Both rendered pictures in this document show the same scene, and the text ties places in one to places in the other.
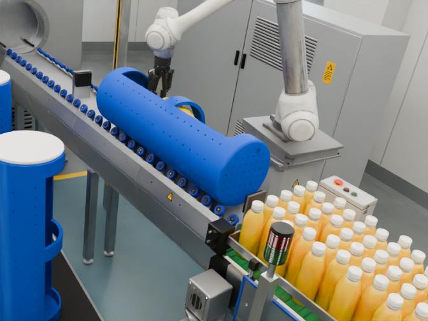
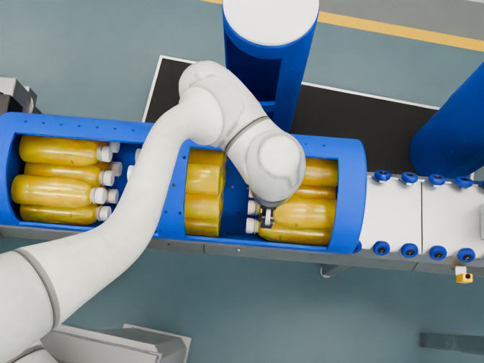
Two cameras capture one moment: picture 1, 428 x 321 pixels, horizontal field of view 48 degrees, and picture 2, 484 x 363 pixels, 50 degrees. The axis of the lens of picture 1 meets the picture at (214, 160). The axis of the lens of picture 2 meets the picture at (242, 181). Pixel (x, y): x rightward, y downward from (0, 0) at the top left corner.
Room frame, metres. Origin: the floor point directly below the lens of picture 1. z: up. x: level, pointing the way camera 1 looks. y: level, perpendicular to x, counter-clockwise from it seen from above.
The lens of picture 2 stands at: (2.29, 0.10, 2.35)
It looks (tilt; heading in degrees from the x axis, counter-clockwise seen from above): 75 degrees down; 141
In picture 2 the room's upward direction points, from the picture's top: straight up
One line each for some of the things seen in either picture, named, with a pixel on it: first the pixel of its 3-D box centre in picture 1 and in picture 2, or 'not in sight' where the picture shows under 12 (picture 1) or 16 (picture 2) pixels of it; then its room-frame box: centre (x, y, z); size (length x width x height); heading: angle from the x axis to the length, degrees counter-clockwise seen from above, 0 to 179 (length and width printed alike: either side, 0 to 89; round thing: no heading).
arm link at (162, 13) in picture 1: (165, 26); (271, 160); (2.11, 0.31, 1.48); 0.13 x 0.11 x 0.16; 179
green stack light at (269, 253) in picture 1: (276, 250); not in sight; (1.05, -0.21, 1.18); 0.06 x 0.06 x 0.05
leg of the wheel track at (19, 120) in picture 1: (20, 146); not in sight; (2.93, 1.34, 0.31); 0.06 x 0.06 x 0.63; 46
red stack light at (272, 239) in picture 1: (280, 237); not in sight; (1.05, -0.21, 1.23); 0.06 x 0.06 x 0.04
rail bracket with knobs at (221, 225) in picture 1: (220, 236); (3, 113); (1.40, -0.07, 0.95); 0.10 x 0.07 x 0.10; 136
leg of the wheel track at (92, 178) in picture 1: (90, 218); not in sight; (2.25, 0.63, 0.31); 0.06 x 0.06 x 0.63; 46
